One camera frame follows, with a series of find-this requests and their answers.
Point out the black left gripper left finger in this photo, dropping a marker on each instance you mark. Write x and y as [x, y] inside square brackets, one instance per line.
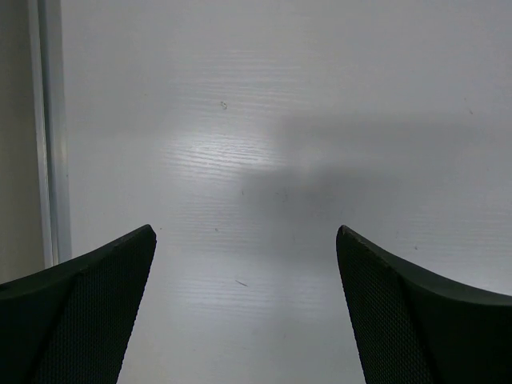
[71, 323]

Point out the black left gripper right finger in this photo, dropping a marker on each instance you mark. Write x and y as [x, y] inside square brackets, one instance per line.
[412, 325]

